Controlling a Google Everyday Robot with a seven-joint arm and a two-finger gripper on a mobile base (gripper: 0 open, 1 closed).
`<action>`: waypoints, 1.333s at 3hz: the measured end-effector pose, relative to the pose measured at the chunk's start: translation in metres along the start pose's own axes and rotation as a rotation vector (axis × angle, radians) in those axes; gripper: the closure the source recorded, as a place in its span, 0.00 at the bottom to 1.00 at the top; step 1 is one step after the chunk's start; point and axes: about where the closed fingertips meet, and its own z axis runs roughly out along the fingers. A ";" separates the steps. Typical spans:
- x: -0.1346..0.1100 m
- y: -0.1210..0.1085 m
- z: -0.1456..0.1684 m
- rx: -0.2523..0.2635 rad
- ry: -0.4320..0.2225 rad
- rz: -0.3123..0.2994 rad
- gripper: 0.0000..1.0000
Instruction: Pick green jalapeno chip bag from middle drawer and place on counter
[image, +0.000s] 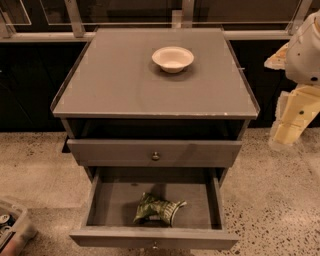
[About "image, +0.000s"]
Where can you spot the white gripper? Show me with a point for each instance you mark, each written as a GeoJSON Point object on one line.
{"type": "Point", "coordinates": [302, 58]}

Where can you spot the green jalapeno chip bag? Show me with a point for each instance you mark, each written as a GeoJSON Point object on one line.
{"type": "Point", "coordinates": [154, 208]}

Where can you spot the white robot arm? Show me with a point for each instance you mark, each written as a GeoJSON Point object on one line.
{"type": "Point", "coordinates": [300, 59]}

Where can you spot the grey drawer cabinet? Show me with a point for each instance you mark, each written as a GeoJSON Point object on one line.
{"type": "Point", "coordinates": [116, 91]}

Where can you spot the grey top drawer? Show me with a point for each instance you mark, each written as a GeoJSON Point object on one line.
{"type": "Point", "coordinates": [138, 153]}

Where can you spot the brass top drawer knob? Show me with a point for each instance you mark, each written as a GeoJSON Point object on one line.
{"type": "Point", "coordinates": [155, 156]}

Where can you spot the brass drawer knob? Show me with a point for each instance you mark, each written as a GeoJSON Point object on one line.
{"type": "Point", "coordinates": [155, 156]}
{"type": "Point", "coordinates": [155, 246]}

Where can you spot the brass middle drawer knob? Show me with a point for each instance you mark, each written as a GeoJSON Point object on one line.
{"type": "Point", "coordinates": [155, 246]}

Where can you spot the grey open middle drawer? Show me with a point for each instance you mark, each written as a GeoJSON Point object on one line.
{"type": "Point", "coordinates": [115, 196]}

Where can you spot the white bowl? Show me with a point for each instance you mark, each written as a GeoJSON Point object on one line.
{"type": "Point", "coordinates": [173, 59]}

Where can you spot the clear plastic bin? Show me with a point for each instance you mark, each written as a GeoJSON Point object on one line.
{"type": "Point", "coordinates": [18, 231]}

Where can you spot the metal can in bin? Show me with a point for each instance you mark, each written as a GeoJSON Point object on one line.
{"type": "Point", "coordinates": [4, 219]}

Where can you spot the metal railing frame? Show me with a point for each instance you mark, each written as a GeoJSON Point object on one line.
{"type": "Point", "coordinates": [78, 20]}

